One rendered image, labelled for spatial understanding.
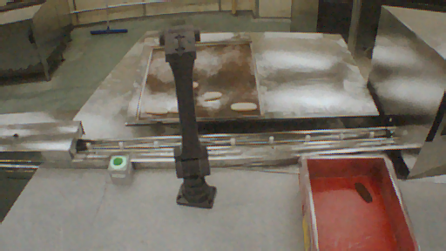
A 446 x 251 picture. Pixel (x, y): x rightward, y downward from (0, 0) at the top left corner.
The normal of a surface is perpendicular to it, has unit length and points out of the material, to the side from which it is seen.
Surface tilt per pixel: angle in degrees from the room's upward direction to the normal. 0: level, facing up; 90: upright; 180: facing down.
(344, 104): 10
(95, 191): 0
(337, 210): 0
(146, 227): 0
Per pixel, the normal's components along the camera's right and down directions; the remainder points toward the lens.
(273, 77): -0.02, -0.65
